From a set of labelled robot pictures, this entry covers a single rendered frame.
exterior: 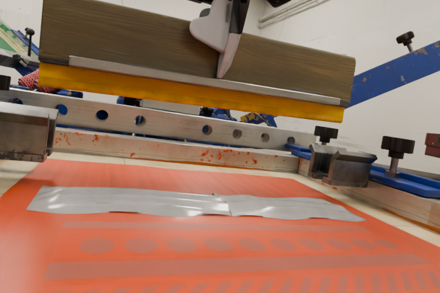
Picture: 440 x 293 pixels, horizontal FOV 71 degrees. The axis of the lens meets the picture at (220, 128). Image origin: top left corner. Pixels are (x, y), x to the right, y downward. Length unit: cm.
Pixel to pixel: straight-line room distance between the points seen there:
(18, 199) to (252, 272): 21
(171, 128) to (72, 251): 42
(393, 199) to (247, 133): 31
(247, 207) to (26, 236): 20
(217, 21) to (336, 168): 26
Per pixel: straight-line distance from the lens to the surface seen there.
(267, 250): 26
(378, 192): 51
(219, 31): 37
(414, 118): 269
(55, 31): 37
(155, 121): 60
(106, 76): 37
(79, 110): 60
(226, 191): 41
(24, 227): 26
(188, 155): 55
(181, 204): 32
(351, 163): 49
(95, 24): 37
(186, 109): 67
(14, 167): 43
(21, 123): 36
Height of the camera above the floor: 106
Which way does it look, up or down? 3 degrees down
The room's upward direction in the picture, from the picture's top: 9 degrees clockwise
